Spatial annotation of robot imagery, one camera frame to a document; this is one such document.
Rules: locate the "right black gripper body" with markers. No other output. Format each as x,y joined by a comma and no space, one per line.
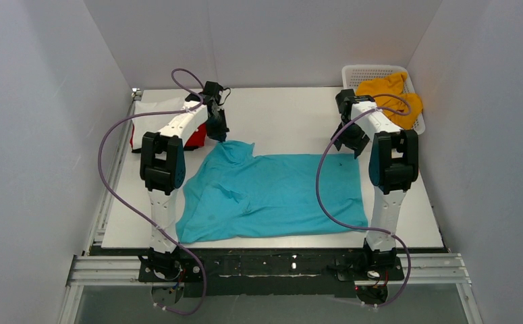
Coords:
348,139

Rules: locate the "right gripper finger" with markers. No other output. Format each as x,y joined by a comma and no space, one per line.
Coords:
359,148
337,139

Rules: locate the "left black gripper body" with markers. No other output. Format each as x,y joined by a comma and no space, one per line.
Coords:
217,126

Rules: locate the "turquoise t shirt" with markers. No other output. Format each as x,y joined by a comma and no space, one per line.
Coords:
236,193

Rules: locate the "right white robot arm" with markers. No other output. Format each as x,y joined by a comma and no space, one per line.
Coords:
392,168

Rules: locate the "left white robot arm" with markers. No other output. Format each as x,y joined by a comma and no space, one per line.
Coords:
163,163

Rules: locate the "red folded t shirt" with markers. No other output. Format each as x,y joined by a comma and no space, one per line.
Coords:
196,141

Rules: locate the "white plastic basket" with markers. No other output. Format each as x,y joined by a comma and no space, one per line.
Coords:
353,75

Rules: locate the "yellow crumpled t shirt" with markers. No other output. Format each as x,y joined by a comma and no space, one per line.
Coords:
404,107

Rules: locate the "black folded t shirt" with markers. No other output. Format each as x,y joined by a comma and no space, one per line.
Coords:
140,151

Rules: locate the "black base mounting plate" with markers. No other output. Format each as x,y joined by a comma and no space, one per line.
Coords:
264,271

